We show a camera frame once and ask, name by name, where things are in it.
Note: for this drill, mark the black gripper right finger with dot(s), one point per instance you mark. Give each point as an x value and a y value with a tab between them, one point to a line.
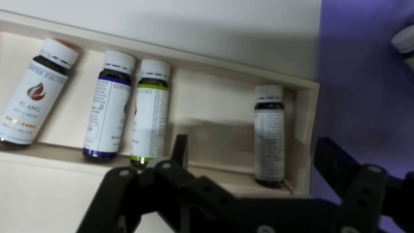
367	192

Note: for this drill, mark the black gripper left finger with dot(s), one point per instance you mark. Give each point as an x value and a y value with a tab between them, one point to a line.
185	202

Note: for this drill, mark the white bottle black band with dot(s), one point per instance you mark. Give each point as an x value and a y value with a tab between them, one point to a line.
269	135

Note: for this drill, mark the white bottle green band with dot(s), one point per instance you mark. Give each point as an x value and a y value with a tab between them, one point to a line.
150	111

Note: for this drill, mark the white bottle blue band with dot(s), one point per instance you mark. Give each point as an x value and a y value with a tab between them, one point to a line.
108	106

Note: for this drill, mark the wooden tray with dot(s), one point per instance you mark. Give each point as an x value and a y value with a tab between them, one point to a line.
46	186

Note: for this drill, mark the white bottle red logo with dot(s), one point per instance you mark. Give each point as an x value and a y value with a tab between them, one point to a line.
36	93

